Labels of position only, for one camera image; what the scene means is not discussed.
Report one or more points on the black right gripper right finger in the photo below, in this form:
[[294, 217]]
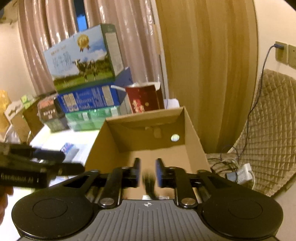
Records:
[[177, 179]]

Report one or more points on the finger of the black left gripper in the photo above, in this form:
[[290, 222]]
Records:
[[65, 169], [48, 155]]

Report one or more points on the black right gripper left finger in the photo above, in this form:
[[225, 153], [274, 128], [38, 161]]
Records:
[[131, 177]]

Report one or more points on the blue white gum tin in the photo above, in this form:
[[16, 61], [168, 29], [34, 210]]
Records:
[[70, 151]]

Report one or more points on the person's left hand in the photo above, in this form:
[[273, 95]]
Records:
[[5, 192]]

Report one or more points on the brown side cardboard box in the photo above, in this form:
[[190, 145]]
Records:
[[25, 121]]

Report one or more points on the dark instant noodle box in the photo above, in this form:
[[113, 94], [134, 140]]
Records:
[[51, 114]]

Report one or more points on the green shrink-wrapped drink pack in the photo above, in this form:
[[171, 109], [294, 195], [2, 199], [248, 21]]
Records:
[[93, 119]]

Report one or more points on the blue milk carton box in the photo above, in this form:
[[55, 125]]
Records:
[[95, 95]]

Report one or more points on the yellow plastic bag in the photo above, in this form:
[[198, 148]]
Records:
[[4, 103]]

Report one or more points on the white power strip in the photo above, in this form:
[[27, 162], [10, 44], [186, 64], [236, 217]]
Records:
[[244, 174]]

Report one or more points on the dark red gift box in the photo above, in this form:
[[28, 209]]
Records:
[[145, 97]]

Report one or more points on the quilted beige chair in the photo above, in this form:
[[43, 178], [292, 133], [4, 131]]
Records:
[[267, 142]]

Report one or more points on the milk carton box with cow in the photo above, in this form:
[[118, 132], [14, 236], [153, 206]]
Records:
[[89, 57]]

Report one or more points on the wooden door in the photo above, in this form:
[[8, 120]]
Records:
[[211, 54]]

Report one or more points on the wall socket with plug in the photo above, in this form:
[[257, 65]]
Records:
[[281, 53]]

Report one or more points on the beige wall socket middle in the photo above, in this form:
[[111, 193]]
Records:
[[292, 56]]

